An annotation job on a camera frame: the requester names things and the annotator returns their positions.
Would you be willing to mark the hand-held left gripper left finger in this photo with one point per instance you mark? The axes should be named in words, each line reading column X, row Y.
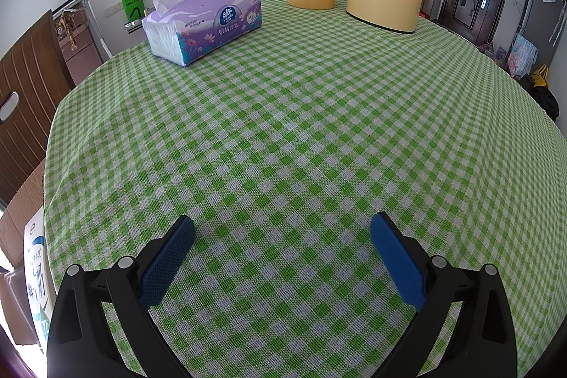
column 168, row 258

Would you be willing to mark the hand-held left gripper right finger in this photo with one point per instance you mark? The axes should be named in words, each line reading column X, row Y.
column 398, row 263

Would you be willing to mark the white milk carton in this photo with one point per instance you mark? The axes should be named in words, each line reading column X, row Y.
column 37, row 271

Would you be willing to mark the brown cardboard box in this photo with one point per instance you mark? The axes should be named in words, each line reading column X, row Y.
column 17, row 218

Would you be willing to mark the green checked tablecloth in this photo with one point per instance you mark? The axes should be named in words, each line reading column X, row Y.
column 288, row 116

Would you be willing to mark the brown wooden chair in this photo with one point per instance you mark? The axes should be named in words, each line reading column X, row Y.
column 31, row 94

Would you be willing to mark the black bag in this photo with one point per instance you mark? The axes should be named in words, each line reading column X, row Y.
column 542, row 99

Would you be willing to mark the brown drawer cabinet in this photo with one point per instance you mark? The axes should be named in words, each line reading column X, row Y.
column 82, row 50

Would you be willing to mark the pink red bag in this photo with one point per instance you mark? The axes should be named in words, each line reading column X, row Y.
column 489, row 49

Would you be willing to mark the purple tissue pack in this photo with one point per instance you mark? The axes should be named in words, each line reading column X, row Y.
column 212, row 23

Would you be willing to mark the pastel gift bag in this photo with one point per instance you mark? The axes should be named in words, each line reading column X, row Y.
column 522, row 54

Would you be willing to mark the small red floor item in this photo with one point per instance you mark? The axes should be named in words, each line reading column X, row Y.
column 425, row 15

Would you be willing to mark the green shopping bag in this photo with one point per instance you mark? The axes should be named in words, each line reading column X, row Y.
column 132, row 8

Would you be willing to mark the grey refrigerator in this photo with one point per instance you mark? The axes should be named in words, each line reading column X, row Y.
column 538, row 23

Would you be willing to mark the white folded umbrella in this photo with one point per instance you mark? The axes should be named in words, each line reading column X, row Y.
column 559, row 23

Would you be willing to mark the chrome wall rack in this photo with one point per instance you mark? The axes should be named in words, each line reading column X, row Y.
column 133, row 26

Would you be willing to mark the white wall socket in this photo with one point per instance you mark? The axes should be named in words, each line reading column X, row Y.
column 112, row 9

